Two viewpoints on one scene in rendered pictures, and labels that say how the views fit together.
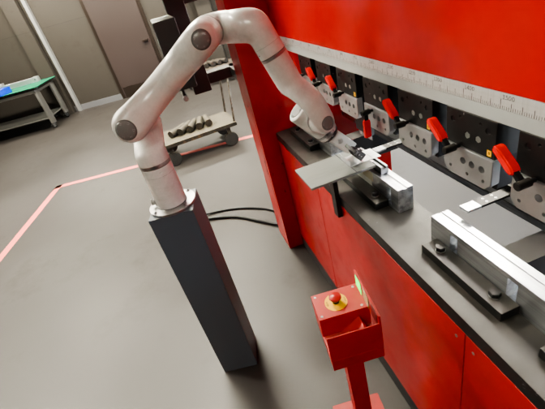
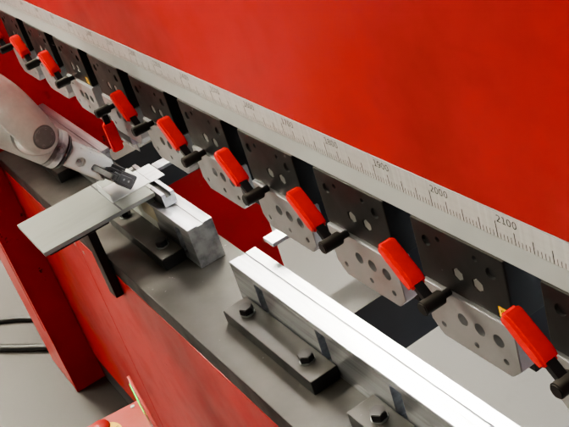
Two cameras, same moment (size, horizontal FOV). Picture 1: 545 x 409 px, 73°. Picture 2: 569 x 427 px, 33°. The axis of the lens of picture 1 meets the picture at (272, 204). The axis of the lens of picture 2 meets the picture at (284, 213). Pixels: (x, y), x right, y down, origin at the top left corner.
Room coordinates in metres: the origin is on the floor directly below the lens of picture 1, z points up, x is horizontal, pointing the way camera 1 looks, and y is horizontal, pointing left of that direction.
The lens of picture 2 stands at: (-0.66, -0.18, 1.93)
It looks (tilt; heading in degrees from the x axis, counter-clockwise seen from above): 30 degrees down; 345
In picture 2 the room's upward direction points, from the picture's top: 18 degrees counter-clockwise
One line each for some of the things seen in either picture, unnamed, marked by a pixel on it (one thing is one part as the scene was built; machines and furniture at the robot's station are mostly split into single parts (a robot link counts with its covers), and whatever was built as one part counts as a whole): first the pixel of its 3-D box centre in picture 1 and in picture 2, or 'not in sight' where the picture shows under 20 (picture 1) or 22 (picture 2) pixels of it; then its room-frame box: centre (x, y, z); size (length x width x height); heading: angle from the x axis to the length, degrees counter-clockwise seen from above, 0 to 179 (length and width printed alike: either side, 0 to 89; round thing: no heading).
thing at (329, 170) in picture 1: (333, 168); (85, 210); (1.27, -0.27, 1.00); 0.26 x 0.18 x 0.01; 99
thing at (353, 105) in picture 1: (357, 90); (95, 70); (1.32, -0.41, 1.26); 0.15 x 0.09 x 0.17; 9
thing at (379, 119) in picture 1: (387, 102); (134, 91); (1.12, -0.44, 1.26); 0.15 x 0.09 x 0.17; 9
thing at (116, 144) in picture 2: (368, 123); (112, 127); (1.13, -0.38, 1.20); 0.04 x 0.02 x 0.10; 99
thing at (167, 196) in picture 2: (371, 160); (150, 185); (1.27, -0.42, 0.98); 0.20 x 0.03 x 0.03; 9
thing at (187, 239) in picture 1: (212, 290); not in sight; (1.34, 0.39, 0.50); 0.18 x 0.18 x 1.00; 88
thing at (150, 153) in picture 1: (144, 131); not in sight; (1.37, 0.38, 1.30); 0.19 x 0.12 x 0.24; 173
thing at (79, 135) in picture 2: (316, 131); (69, 143); (1.84, -0.33, 0.92); 0.50 x 0.06 x 0.10; 9
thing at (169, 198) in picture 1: (164, 184); not in sight; (1.34, 0.39, 1.09); 0.19 x 0.19 x 0.18
